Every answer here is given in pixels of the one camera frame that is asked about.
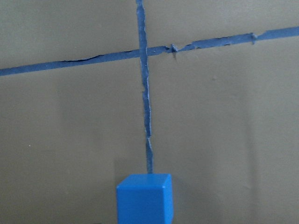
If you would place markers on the blue wooden cube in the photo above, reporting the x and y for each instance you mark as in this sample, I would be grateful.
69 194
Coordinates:
145 199

